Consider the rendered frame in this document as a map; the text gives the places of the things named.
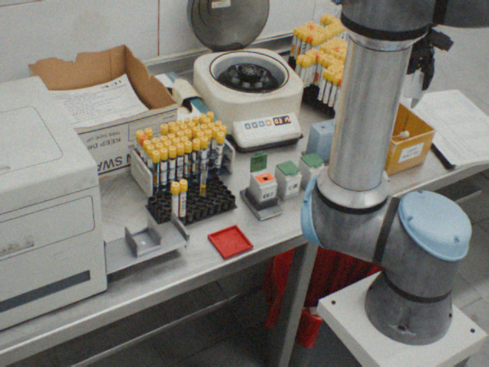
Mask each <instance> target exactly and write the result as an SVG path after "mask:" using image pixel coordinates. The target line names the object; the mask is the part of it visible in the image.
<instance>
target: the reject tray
mask: <svg viewBox="0 0 489 367"><path fill-rule="evenodd" d="M207 237H208V239H209V241H210V242H211V243H212V245H213V246H214V247H215V248H216V249H217V250H218V252H219V253H220V255H221V256H222V258H223V259H224V260H225V259H227V258H231V257H234V255H237V254H240V253H242V252H245V251H248V250H250V249H253V248H254V246H253V244H252V243H251V242H250V240H249V238H247V237H246V236H245V234H244V233H243V232H242V231H241V230H240V229H239V228H238V226H237V225H234V226H229V227H228V228H225V229H221V230H219V231H217V232H212V233H210V234H208V235H207Z"/></svg>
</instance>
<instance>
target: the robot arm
mask: <svg viewBox="0 0 489 367"><path fill-rule="evenodd" d="M330 1H331V2H332V3H335V5H337V6H339V5H341V6H342V9H341V15H340V23H341V25H342V27H343V28H344V29H345V30H346V31H347V32H348V33H349V38H348V48H347V53H346V58H345V63H344V69H343V74H342V84H341V89H340V95H339V101H338V111H337V116H336V121H335V130H334V136H333V141H332V151H331V157H330V162H329V165H327V166H326V167H324V168H323V169H321V171H320V172H319V175H316V176H314V177H312V178H311V180H310V181H309V183H308V185H307V187H306V190H305V193H304V197H303V205H302V209H301V217H300V222H301V229H302V233H303V235H304V237H305V238H306V240H307V241H309V242H311V243H315V244H317V245H320V246H321V247H322V248H325V249H332V250H335V251H337V252H341V253H344V254H347V255H351V256H352V257H354V258H358V259H361V260H364V261H368V262H370V263H373V264H376V265H380V266H383V267H384V268H383V270H382V271H381V272H380V274H379V275H378V276H377V277H376V278H375V279H374V280H373V281H372V282H371V284H370V285H369V287H368V291H367V293H366V297H365V300H364V309H365V313H366V315H367V317H368V319H369V320H370V323H371V324H372V326H373V327H374V328H375V329H376V330H377V331H380V332H381V333H382V334H384V335H385V336H387V337H388V339H391V340H393V341H396V342H398V343H402V344H405V345H410V346H425V345H430V344H433V343H436V342H438V341H439V340H441V339H442V337H444V336H445V335H446V333H447V332H448V331H449V327H450V325H451V323H452V316H453V309H452V287H453V285H454V283H455V279H456V277H457V274H458V270H459V268H460V267H461V264H462V262H463V259H464V257H465V256H466V254H467V252H468V243H469V241H470V237H471V224H470V221H469V218H468V217H467V215H466V214H465V213H464V212H463V211H462V209H461V208H459V206H458V205H457V204H456V203H454V202H453V201H451V200H450V199H448V198H447V197H445V196H441V195H439V194H437V193H432V192H428V190H421V191H420V192H419V193H418V192H412V193H408V194H407V195H406V196H405V197H403V198H402V199H400V198H398V197H395V196H390V195H388V193H389V183H388V182H387V179H386V178H385V176H384V175H383V173H384V168H385V164H386V160H387V153H388V150H389V146H390V140H391V135H392V132H393V125H395V121H396V118H397V112H398V107H399V104H400V97H401V94H402V90H403V84H404V80H405V75H406V74H407V75H408V74H412V73H413V78H412V83H411V84H410V85H408V87H407V88H405V90H404V91H403V97H404V98H406V99H412V104H411V109H413V108H415V107H416V106H417V104H418V103H419V102H420V100H421V99H422V98H423V96H424V94H425V91H426V90H427V89H428V88H429V86H430V84H431V82H432V79H433V76H434V72H435V58H434V54H435V51H434V49H433V48H434V47H435V48H436V49H440V50H445V51H447V52H449V50H450V48H451V47H452V45H453V44H454V41H452V40H451V38H450V37H449V36H448V35H447V34H446V33H442V32H438V31H436V30H434V29H432V28H434V27H436V26H438V25H439V24H440V25H445V26H449V27H454V28H463V29H488V28H489V0H330ZM419 68H421V69H420V71H418V70H419Z"/></svg>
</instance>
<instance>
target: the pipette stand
mask: <svg viewBox="0 0 489 367"><path fill-rule="evenodd" d="M333 122H334V119H332V120H328V121H324V122H317V123H314V124H311V126H310V130H309V137H308V141H307V146H306V150H305V151H302V153H301V155H302V156H303V155H306V154H310V153H313V152H315V153H316V154H317V155H318V156H319V157H320V159H321V160H322V161H324V164H323V166H324V167H326V166H327V165H329V162H330V157H331V151H332V141H333V136H334V130H335V125H333Z"/></svg>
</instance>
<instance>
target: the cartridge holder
mask: <svg viewBox="0 0 489 367"><path fill-rule="evenodd" d="M239 195H240V196H241V198H242V199H243V200H244V201H245V202H246V203H247V205H249V206H250V208H251V210H252V211H253V212H254V214H255V215H256V216H257V218H258V219H259V220H262V219H267V218H270V217H272V216H276V215H279V214H282V212H283V210H282V209H281V208H280V206H279V205H278V204H277V200H278V196H277V195H276V196H275V197H273V198H270V199H267V200H262V201H260V202H259V201H258V199H257V198H256V197H255V196H254V194H253V193H252V192H251V190H250V189H249V187H246V188H245V189H243V190H240V193H239Z"/></svg>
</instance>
